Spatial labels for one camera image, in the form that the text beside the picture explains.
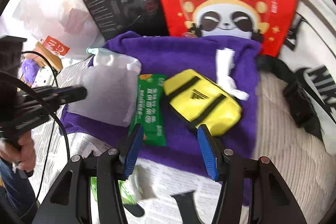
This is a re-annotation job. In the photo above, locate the green snack packet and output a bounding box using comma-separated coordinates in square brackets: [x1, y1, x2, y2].
[129, 74, 166, 147]

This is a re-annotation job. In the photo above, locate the yellow Adidas pouch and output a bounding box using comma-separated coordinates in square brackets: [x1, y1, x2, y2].
[163, 69, 242, 136]

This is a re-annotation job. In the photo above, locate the green tissue pack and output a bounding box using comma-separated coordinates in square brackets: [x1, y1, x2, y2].
[90, 165, 144, 205]

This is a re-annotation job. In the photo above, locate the black watch strap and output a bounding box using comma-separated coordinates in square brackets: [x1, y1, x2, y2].
[171, 192, 206, 224]
[123, 200, 146, 218]

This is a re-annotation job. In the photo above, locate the person left hand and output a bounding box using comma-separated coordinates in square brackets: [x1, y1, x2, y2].
[1, 131, 36, 172]

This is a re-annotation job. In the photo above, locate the printed newspaper sheet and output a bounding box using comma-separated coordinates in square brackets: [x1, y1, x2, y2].
[30, 131, 221, 223]

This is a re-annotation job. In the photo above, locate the purple plush towel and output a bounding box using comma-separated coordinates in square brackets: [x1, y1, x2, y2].
[59, 30, 262, 208]

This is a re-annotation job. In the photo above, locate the striped mattress cover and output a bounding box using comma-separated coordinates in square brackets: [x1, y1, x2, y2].
[28, 56, 336, 224]

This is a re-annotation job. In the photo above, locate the small knotted white glove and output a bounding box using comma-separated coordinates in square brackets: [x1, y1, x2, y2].
[215, 48, 249, 101]

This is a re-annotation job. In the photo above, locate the white glove with green cuff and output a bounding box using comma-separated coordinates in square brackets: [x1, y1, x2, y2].
[87, 48, 142, 75]

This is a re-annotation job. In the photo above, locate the white Miniso plastic bag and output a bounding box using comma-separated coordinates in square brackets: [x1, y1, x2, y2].
[13, 0, 105, 60]

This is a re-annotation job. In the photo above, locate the white Nike waist bag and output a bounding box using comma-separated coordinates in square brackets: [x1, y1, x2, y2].
[256, 0, 335, 155]

